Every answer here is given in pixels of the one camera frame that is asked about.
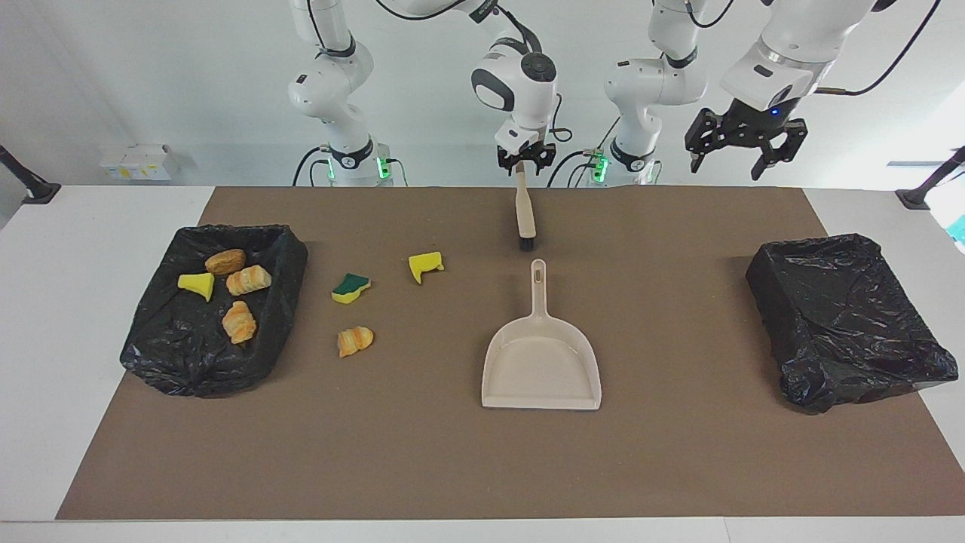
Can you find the beige plastic dustpan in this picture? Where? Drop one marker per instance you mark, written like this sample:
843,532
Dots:
543,377

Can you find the small yellow sponge piece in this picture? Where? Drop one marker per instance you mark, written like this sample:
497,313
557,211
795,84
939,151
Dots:
197,283

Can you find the green and yellow sponge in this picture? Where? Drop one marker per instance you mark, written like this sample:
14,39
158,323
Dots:
350,289

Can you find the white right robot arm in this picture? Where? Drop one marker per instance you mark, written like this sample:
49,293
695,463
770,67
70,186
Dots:
332,75

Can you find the beige hand brush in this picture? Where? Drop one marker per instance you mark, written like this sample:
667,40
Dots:
525,219

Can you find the brown table mat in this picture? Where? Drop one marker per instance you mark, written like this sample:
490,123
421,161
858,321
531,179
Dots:
482,467

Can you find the teal object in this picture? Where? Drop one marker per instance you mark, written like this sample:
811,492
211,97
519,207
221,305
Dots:
960,228

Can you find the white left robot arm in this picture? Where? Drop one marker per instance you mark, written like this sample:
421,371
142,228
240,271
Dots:
656,83

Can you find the bin with black bag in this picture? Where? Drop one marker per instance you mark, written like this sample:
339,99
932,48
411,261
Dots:
188,354
844,324

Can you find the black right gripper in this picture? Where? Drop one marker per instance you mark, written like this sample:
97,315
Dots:
526,153

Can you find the orange striped toy croissant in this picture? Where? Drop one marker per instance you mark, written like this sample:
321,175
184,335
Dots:
354,342

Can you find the pale croissant half piece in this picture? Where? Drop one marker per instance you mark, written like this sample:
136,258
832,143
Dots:
239,322
249,280

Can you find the notched yellow sponge piece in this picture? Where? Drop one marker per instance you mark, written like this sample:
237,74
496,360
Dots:
424,264

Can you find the brown oval bread roll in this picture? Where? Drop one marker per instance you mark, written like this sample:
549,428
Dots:
225,262

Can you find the black camera stand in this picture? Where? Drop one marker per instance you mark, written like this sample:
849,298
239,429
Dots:
916,197
38,191

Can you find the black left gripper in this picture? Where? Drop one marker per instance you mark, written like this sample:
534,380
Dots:
754,121

